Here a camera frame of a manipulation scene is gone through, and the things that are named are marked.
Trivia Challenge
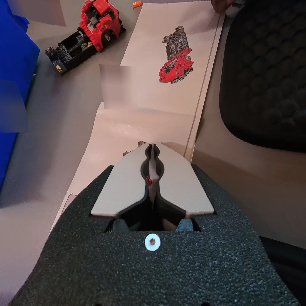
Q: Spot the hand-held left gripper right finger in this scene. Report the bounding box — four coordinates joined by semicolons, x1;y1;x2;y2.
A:
151;143;215;220

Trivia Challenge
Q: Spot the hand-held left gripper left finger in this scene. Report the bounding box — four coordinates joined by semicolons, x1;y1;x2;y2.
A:
91;143;152;220

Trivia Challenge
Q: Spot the red and black lego car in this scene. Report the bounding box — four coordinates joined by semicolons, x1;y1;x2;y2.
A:
46;0;127;75

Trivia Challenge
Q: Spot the blue plastic bin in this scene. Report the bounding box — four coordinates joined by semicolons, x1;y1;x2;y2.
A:
0;0;41;192

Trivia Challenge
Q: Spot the lego instruction booklet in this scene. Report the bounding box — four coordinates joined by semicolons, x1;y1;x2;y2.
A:
50;3;226;235

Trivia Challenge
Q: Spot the black quilted pad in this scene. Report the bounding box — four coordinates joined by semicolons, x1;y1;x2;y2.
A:
219;0;306;154

